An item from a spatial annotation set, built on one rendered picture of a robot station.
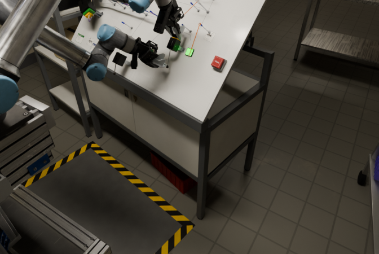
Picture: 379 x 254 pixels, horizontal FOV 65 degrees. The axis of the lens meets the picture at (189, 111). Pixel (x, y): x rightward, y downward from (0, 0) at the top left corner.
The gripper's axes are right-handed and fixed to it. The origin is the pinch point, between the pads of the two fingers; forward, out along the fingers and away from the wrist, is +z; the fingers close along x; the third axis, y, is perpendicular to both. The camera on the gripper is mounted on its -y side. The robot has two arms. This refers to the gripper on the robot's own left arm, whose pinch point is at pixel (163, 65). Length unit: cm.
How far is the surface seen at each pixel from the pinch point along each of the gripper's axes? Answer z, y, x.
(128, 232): 35, -86, -59
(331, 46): 242, 30, 131
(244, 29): 17.2, 38.9, 2.5
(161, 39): 2.0, -1.9, 21.3
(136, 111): 15.5, -46.2, 3.6
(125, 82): -1.5, -31.6, 9.3
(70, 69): -13, -85, 51
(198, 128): 18.3, 0.3, -30.8
